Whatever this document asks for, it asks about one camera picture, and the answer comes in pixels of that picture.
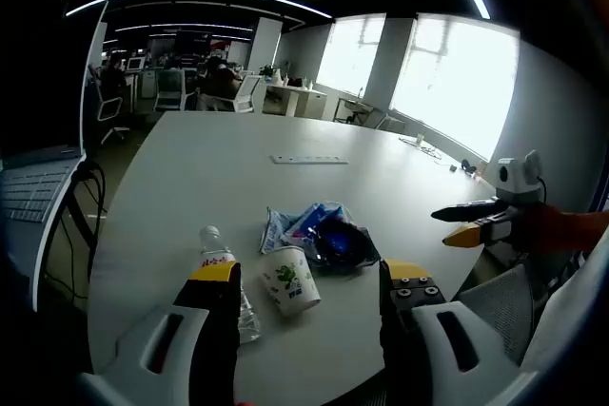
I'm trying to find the white table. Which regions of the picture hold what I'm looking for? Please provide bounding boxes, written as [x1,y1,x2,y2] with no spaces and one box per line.
[88,110,505,406]

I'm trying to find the person's white shirt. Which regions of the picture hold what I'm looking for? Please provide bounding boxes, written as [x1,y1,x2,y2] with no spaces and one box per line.
[521,229,609,372]

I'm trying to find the grey mesh office chair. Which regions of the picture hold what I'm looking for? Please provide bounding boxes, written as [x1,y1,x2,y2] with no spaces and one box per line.
[455,262,543,365]

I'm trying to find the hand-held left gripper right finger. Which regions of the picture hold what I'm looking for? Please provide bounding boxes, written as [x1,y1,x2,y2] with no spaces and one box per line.
[379,258,539,406]

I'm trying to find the clear packet with blue sponge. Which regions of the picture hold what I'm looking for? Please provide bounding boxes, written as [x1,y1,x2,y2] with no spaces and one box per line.
[259,205,356,260]

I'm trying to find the person's right hand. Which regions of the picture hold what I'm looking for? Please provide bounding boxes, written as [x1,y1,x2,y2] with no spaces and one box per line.
[511,203,580,254]

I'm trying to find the small white items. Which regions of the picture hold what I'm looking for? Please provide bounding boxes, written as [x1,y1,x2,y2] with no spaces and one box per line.
[398,132,444,157]

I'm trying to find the white paper cup green print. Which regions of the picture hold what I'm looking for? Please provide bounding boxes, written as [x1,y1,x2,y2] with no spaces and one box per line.
[259,245,323,319]

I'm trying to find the white office chair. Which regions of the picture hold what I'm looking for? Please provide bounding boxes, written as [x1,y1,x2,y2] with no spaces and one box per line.
[94,76,130,145]
[231,73,264,115]
[153,68,187,112]

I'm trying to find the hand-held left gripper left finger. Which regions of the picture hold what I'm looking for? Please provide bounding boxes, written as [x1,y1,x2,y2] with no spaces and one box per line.
[78,262,242,406]

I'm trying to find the clear plastic water bottle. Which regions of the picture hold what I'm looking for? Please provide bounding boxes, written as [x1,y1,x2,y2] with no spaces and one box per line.
[197,224,262,344]

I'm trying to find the table socket panel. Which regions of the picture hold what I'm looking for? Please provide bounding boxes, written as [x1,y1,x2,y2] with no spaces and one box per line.
[269,154,350,166]

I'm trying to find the black power cable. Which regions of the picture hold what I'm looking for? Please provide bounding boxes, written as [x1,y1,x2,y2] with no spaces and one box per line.
[70,161,108,236]

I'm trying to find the white desk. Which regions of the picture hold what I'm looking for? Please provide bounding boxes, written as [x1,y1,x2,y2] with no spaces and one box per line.
[263,80,330,121]

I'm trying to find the silver laptop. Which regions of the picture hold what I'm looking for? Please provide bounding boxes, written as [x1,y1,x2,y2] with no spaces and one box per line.
[0,1,109,312]

